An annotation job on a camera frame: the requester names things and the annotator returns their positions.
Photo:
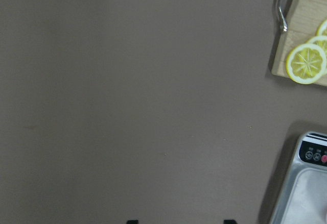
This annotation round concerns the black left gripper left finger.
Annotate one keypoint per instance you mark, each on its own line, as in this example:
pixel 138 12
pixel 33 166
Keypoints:
pixel 134 221

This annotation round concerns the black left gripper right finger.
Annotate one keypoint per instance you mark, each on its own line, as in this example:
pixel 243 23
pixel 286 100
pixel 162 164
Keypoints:
pixel 230 221

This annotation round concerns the silver digital kitchen scale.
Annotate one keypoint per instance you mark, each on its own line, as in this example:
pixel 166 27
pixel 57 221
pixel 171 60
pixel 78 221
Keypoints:
pixel 302 197

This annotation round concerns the lemon slice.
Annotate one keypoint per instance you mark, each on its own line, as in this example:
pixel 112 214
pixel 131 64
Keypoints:
pixel 306 64
pixel 322 29
pixel 320 41

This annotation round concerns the bamboo cutting board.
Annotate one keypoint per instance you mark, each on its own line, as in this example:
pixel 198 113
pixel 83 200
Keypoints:
pixel 298 21

